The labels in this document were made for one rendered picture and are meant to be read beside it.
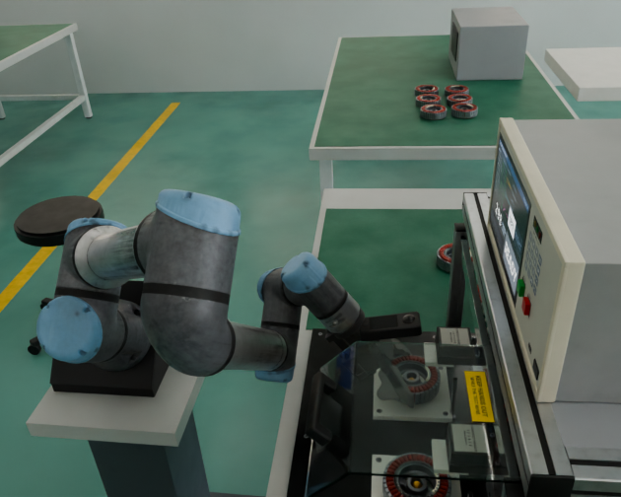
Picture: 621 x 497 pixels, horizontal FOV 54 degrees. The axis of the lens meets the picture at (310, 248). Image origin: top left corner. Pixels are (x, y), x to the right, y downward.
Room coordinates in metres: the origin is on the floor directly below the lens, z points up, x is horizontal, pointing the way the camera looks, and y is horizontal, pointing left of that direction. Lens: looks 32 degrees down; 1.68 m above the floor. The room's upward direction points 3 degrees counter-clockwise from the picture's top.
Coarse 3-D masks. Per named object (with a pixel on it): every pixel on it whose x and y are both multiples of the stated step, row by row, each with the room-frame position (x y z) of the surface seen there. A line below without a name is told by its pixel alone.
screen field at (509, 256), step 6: (510, 246) 0.78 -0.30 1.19; (504, 252) 0.81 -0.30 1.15; (510, 252) 0.77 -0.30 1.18; (504, 258) 0.80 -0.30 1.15; (510, 258) 0.77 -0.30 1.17; (516, 258) 0.73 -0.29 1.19; (510, 264) 0.76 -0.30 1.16; (516, 264) 0.73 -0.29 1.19; (510, 270) 0.76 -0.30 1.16; (516, 270) 0.72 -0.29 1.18; (510, 276) 0.75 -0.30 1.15; (516, 276) 0.72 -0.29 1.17; (516, 282) 0.71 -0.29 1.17
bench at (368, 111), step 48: (336, 48) 3.80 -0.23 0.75; (384, 48) 3.72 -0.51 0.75; (432, 48) 3.66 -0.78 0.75; (336, 96) 2.89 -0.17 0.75; (384, 96) 2.84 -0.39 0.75; (480, 96) 2.76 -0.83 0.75; (528, 96) 2.73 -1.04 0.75; (336, 144) 2.28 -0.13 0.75; (384, 144) 2.25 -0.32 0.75; (432, 144) 2.23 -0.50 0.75; (480, 144) 2.20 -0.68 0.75
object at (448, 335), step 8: (440, 328) 0.91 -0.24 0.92; (448, 328) 0.91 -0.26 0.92; (456, 328) 0.91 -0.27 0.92; (464, 328) 0.91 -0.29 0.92; (440, 336) 0.89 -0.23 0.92; (448, 336) 0.89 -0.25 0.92; (456, 336) 0.89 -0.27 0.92; (464, 336) 0.89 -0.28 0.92; (472, 336) 0.91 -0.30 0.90; (488, 336) 0.91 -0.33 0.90; (472, 344) 0.86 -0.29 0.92
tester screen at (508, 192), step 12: (504, 156) 0.90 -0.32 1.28; (504, 168) 0.89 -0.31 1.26; (504, 180) 0.87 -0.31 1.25; (516, 180) 0.80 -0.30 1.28; (504, 192) 0.86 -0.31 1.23; (516, 192) 0.79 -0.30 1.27; (492, 204) 0.94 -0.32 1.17; (504, 204) 0.85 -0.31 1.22; (516, 204) 0.78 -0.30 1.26; (504, 216) 0.84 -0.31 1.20; (516, 216) 0.77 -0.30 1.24; (504, 228) 0.83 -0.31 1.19; (504, 240) 0.82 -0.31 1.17; (516, 252) 0.74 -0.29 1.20; (504, 264) 0.80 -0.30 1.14; (516, 288) 0.71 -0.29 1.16
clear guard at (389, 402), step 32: (352, 352) 0.70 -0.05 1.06; (384, 352) 0.69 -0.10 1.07; (416, 352) 0.69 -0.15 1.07; (448, 352) 0.68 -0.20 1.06; (480, 352) 0.68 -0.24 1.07; (352, 384) 0.63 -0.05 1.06; (384, 384) 0.63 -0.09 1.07; (416, 384) 0.62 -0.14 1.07; (448, 384) 0.62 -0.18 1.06; (320, 416) 0.62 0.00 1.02; (352, 416) 0.57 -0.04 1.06; (384, 416) 0.57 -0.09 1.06; (416, 416) 0.56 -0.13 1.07; (448, 416) 0.56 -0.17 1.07; (320, 448) 0.56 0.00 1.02; (352, 448) 0.52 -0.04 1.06; (384, 448) 0.52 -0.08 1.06; (416, 448) 0.51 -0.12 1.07; (448, 448) 0.51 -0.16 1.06; (480, 448) 0.51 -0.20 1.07; (512, 448) 0.51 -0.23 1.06; (320, 480) 0.50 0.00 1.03; (480, 480) 0.46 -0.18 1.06; (512, 480) 0.46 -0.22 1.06
